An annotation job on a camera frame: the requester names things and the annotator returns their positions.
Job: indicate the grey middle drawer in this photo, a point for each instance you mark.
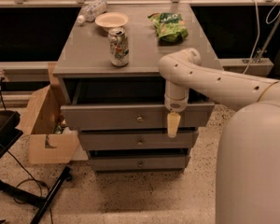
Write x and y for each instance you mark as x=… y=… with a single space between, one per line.
x=137 y=139

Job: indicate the black stand frame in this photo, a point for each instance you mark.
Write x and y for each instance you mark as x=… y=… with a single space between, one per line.
x=9 y=134

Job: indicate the grey drawer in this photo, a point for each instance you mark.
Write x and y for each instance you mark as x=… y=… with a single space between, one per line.
x=139 y=163
x=116 y=104
x=137 y=139

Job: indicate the beige paper bowl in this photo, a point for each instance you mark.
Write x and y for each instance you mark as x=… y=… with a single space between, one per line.
x=111 y=20

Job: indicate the crumpled soda can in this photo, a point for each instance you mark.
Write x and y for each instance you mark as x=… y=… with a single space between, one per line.
x=119 y=48

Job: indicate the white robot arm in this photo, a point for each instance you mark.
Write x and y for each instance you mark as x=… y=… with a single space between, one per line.
x=248 y=154

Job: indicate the cardboard box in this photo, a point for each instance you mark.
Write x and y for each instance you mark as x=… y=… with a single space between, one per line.
x=38 y=121

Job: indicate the metal railing post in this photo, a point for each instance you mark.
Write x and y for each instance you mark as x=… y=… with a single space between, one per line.
x=255 y=56

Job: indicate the grey top drawer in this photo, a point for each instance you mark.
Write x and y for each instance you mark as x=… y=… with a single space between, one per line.
x=116 y=104

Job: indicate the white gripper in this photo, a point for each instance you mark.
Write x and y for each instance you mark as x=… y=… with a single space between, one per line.
x=175 y=104

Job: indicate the grey drawer cabinet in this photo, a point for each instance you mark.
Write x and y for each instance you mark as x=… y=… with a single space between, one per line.
x=86 y=56

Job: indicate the clear plastic water bottle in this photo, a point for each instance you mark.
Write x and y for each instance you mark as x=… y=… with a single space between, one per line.
x=91 y=11

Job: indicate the grey bottom drawer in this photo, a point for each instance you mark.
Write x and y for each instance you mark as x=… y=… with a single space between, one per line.
x=139 y=163

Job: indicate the green chip bag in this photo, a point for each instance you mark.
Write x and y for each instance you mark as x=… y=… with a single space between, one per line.
x=170 y=27

